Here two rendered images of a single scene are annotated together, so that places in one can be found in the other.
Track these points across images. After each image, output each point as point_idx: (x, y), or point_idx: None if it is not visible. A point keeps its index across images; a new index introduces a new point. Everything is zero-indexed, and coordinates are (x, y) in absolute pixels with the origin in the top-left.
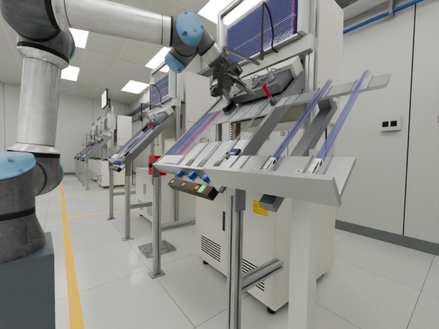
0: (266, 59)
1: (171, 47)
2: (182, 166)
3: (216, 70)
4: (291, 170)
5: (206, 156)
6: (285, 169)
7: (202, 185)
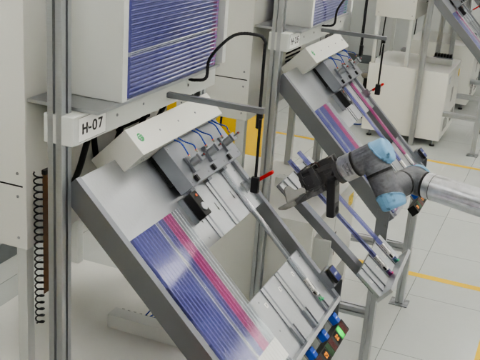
0: (176, 87)
1: (405, 190)
2: (311, 339)
3: (337, 183)
4: (383, 256)
5: (294, 305)
6: (381, 258)
7: (337, 329)
